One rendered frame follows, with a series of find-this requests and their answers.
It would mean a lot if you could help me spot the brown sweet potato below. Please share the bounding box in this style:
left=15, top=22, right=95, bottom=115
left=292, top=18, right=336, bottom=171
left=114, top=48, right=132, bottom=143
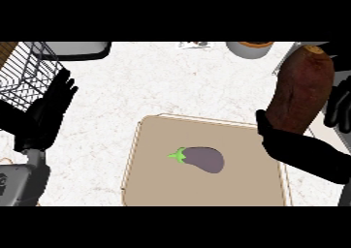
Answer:
left=265, top=45, right=336, bottom=136

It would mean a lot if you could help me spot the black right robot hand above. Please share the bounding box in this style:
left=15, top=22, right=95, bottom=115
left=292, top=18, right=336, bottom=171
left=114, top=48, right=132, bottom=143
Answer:
left=255, top=75, right=351, bottom=185

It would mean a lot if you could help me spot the small white printed packet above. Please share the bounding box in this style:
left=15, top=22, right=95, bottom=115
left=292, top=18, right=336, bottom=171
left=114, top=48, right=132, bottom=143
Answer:
left=176, top=41, right=213, bottom=50

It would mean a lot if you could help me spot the grey bowl with orange filling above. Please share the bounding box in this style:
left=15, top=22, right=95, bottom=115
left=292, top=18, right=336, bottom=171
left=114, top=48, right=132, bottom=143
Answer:
left=225, top=41, right=277, bottom=60

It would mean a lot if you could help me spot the beige tray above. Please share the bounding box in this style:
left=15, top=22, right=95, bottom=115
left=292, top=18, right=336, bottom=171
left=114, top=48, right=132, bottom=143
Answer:
left=120, top=112, right=293, bottom=207

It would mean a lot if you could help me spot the purple eggplant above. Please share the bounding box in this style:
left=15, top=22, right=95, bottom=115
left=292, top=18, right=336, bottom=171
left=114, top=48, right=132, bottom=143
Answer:
left=166, top=146, right=227, bottom=174

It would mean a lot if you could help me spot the brown wooden board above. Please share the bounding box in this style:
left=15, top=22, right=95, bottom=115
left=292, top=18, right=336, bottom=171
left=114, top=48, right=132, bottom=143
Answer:
left=0, top=41, right=21, bottom=82

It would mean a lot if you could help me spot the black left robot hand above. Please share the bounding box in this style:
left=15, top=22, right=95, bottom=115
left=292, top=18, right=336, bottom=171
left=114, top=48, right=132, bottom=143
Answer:
left=0, top=67, right=80, bottom=153

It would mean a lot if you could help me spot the grey appliance with black rim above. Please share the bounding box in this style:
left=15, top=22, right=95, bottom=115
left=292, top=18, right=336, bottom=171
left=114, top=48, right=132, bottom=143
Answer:
left=30, top=41, right=113, bottom=62

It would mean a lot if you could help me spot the black wire tiered shelf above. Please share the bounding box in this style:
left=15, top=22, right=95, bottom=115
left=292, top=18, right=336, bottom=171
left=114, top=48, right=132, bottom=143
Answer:
left=0, top=41, right=67, bottom=134

